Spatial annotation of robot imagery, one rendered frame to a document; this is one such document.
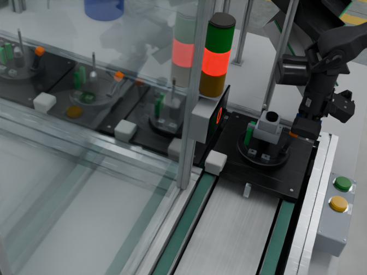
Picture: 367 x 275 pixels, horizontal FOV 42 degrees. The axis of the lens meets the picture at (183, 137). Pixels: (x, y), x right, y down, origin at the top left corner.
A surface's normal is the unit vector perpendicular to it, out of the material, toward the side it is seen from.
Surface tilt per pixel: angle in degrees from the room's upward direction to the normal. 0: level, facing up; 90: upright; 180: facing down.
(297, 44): 45
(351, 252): 0
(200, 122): 90
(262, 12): 0
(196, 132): 90
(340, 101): 17
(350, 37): 25
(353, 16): 0
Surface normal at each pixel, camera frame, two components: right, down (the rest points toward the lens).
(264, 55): 0.09, -0.72
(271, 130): -0.37, 0.62
